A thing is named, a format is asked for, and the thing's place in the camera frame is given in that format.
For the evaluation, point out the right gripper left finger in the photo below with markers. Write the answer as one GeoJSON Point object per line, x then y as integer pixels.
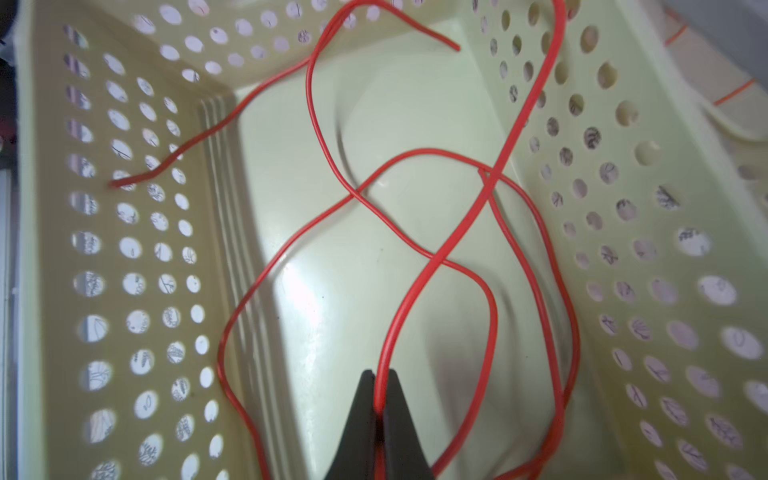
{"type": "Point", "coordinates": [355, 457]}

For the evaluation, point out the large green basket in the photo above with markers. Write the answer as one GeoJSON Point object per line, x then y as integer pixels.
{"type": "Point", "coordinates": [214, 241]}

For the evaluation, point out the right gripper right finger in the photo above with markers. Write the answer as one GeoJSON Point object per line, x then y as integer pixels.
{"type": "Point", "coordinates": [403, 455]}

